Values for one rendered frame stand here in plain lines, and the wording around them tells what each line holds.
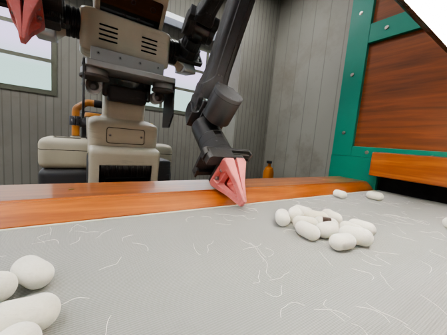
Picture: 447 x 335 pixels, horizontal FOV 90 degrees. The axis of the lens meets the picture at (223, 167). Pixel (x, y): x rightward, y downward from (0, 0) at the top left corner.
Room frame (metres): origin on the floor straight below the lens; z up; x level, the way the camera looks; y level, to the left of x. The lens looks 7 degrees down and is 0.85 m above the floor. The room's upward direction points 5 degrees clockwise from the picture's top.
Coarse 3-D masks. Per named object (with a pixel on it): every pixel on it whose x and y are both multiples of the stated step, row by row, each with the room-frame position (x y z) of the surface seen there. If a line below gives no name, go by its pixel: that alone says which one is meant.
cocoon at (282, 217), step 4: (276, 212) 0.32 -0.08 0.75; (280, 212) 0.31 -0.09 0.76; (284, 212) 0.31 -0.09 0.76; (276, 216) 0.31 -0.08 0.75; (280, 216) 0.30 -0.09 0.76; (284, 216) 0.30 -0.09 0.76; (288, 216) 0.30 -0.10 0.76; (276, 220) 0.31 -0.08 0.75; (280, 220) 0.30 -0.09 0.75; (284, 220) 0.30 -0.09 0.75; (288, 220) 0.30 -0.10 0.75; (280, 224) 0.30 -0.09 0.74; (284, 224) 0.30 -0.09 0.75
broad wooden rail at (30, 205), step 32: (0, 192) 0.27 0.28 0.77; (32, 192) 0.29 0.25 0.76; (64, 192) 0.30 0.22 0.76; (96, 192) 0.31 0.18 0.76; (128, 192) 0.33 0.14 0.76; (160, 192) 0.34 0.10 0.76; (192, 192) 0.37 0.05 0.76; (256, 192) 0.44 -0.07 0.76; (288, 192) 0.49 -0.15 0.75; (320, 192) 0.55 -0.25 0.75; (352, 192) 0.62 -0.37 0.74; (0, 224) 0.23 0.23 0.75; (32, 224) 0.24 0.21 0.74
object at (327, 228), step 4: (320, 224) 0.28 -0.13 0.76; (324, 224) 0.27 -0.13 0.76; (328, 224) 0.27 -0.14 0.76; (332, 224) 0.28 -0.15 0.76; (336, 224) 0.28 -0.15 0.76; (320, 228) 0.27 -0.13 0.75; (324, 228) 0.27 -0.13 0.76; (328, 228) 0.27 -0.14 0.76; (332, 228) 0.27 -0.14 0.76; (336, 228) 0.28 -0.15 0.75; (324, 232) 0.27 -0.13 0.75; (328, 232) 0.27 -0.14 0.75; (332, 232) 0.27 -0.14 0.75; (336, 232) 0.27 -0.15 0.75; (320, 236) 0.27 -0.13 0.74; (324, 236) 0.27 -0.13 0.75; (328, 236) 0.27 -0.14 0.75
